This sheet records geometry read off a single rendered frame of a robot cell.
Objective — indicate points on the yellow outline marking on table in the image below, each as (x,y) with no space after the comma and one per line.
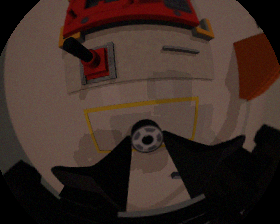
(141,104)

